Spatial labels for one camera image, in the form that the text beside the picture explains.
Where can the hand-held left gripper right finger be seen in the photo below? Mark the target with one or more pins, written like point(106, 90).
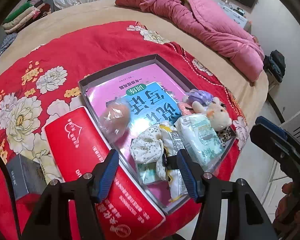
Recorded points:
point(187, 177)

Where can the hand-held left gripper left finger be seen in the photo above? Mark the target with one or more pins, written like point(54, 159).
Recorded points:
point(106, 177)

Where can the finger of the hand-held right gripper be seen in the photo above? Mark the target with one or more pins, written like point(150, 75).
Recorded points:
point(267, 140)
point(275, 127)

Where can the white snack packet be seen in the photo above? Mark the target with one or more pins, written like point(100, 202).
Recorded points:
point(176, 142)

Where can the pale green pack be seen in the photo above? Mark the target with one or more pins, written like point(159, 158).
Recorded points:
point(147, 175)

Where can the white green tissue pack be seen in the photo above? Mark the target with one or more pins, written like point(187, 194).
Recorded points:
point(202, 140)

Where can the leopard print cloth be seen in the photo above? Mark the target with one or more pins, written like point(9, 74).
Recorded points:
point(226, 135)

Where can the red box lid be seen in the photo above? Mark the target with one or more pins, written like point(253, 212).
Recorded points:
point(75, 140)

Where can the white floral cloth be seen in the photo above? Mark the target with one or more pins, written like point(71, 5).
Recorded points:
point(147, 142)

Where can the plush toy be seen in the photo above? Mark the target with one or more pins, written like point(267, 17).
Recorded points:
point(217, 115)

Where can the peach item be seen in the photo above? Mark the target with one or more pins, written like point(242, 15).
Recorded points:
point(116, 116)

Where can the pink face mask pack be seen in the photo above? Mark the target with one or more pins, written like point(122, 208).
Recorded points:
point(185, 107)

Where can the grey box tray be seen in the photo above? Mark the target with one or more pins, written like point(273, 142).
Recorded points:
point(120, 71)

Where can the person's right hand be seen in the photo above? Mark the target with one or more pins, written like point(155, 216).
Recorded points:
point(288, 205)

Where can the dark backpack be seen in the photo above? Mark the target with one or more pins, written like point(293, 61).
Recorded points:
point(275, 65)

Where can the dark grey box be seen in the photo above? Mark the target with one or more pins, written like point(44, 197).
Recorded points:
point(22, 177)

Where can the pink book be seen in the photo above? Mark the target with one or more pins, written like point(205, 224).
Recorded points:
point(145, 80)

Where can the white drawer cabinet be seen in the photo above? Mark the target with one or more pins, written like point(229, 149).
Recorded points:
point(236, 17)

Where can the pink quilt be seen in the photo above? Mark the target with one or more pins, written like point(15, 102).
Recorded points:
point(202, 25)

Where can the red floral blanket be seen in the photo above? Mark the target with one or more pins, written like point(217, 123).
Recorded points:
point(90, 42)

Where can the tan bed sheet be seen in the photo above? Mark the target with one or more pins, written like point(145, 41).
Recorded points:
point(90, 12)

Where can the blue patterned cloth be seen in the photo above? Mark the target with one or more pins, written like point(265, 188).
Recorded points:
point(6, 45)

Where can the pile of folded clothes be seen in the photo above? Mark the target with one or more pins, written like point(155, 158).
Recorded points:
point(22, 17)

